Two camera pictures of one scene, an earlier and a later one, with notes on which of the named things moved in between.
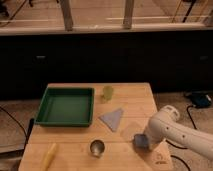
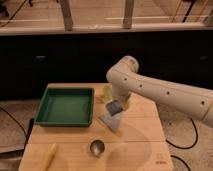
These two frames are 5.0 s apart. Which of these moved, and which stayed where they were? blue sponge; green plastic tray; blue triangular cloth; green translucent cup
Moved: blue sponge
Stayed: blue triangular cloth; green translucent cup; green plastic tray
